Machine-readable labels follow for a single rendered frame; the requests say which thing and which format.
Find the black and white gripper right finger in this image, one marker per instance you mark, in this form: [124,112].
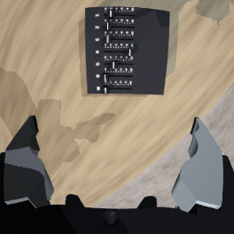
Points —
[205,184]

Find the dark grey lighting desk panel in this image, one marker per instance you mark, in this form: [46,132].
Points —
[141,33]

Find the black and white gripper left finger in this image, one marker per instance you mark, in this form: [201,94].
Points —
[24,181]

